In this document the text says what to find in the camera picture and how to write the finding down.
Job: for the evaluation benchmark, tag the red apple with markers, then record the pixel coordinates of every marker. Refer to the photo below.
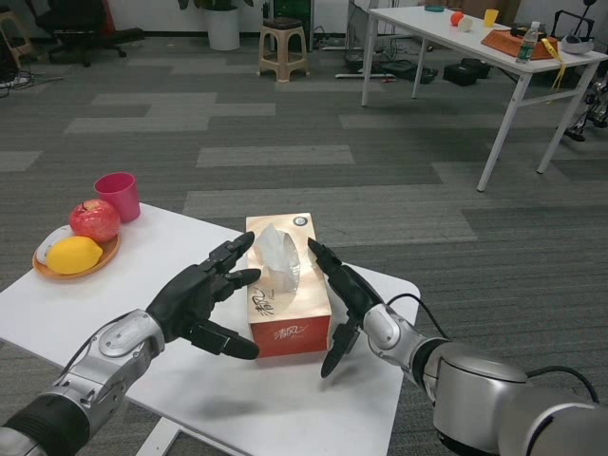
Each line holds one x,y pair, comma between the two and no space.
95,221

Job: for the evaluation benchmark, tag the black office chair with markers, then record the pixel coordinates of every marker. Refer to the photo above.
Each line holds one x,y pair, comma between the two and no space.
76,24

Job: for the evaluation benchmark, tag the teal round dish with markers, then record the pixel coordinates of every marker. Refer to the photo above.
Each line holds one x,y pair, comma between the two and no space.
434,8

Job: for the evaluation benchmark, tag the yellow cup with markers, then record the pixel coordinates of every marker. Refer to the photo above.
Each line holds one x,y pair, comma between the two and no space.
491,17

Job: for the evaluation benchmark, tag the black cabinet green front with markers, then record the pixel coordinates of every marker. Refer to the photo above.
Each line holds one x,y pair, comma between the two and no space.
292,9

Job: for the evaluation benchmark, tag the pink plastic cup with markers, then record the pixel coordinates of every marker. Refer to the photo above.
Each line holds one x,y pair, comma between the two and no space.
119,199

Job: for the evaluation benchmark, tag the orange plate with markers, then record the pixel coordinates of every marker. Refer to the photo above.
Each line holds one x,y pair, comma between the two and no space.
107,259

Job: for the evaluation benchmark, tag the orange tray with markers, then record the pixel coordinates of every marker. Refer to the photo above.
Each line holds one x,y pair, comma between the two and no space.
499,43

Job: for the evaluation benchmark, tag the standing humanoid robot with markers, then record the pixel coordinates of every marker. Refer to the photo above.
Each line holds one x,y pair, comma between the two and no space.
594,114

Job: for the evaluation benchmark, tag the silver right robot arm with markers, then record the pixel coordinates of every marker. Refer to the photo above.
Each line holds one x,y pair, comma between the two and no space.
475,389

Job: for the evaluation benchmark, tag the long white table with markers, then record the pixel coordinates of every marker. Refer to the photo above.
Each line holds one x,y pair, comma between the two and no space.
427,28

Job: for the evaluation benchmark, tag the white headset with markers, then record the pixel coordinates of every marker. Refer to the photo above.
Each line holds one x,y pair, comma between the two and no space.
577,45

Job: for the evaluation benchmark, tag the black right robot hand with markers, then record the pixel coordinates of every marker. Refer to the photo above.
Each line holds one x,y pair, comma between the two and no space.
356,290

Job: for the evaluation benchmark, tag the white table base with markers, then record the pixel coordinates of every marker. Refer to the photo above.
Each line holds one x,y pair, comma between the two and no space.
161,439

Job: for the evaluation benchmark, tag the black metal stand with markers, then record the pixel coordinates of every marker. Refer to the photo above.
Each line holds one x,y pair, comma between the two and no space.
589,21

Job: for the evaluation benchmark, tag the small wooden stool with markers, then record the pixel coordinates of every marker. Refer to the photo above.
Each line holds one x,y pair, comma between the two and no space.
14,38

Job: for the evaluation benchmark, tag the beige plastic stool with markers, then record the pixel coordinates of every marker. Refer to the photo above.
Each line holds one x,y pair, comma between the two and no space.
284,47

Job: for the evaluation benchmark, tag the white paper cup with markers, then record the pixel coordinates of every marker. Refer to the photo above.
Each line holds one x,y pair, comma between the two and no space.
466,24

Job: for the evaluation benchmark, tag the yellow lemon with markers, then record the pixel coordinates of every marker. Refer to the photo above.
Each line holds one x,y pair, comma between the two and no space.
73,256

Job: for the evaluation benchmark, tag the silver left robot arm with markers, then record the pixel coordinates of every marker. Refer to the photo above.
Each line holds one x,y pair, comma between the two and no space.
109,347

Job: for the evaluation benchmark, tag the white power strip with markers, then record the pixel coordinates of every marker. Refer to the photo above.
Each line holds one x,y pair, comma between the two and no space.
21,81

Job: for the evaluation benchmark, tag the water bottle green label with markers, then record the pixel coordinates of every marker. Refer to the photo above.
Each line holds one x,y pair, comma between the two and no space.
526,47

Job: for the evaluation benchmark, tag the black flat case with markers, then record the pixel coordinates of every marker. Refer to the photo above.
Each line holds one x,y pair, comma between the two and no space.
404,71

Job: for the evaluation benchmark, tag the leafy plant in white pot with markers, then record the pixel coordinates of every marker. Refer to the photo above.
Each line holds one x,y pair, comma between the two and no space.
223,28

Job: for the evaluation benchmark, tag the wood-print tissue box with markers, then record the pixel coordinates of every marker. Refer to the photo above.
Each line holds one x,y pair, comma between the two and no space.
309,294

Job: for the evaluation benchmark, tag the black bag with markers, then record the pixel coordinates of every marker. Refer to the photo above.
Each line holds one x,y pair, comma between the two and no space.
465,72

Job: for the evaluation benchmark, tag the orange ball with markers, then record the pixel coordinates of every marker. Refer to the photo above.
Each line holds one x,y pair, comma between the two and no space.
456,18

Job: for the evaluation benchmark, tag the white rounded object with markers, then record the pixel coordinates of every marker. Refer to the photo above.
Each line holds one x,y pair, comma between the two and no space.
52,240

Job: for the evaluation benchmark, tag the white tissue sheet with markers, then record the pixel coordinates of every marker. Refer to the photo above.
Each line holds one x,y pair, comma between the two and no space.
275,256

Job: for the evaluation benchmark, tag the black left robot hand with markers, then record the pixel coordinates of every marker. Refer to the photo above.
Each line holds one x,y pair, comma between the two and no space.
183,299

